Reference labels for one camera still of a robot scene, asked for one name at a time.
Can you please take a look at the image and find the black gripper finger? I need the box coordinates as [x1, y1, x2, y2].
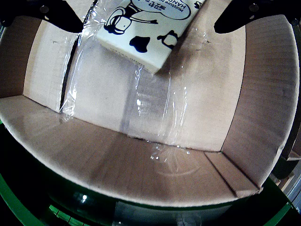
[0, 0, 83, 33]
[213, 0, 301, 34]

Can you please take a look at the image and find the cow print hand cream box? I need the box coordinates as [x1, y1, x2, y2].
[96, 0, 207, 76]

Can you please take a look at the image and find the shallow cardboard tray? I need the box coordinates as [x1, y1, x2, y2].
[0, 14, 297, 209]

